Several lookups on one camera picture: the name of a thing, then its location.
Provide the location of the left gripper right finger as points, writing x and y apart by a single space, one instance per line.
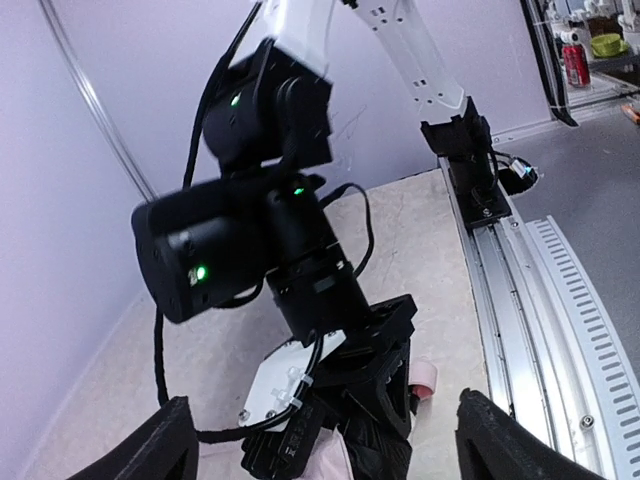
492 445

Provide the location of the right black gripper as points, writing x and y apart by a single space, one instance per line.
372 365

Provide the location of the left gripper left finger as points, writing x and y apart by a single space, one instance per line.
163 447

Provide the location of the pink and black folding umbrella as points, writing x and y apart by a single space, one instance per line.
363 450

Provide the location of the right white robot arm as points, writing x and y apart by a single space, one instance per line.
216 245

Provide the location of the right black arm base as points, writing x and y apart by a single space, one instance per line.
465 141

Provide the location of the red soda can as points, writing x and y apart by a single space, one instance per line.
576 65

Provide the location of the green bowl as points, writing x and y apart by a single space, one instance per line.
608 45

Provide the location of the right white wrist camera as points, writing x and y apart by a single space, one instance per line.
282 409

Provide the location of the aluminium front rail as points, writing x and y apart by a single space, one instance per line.
554 361

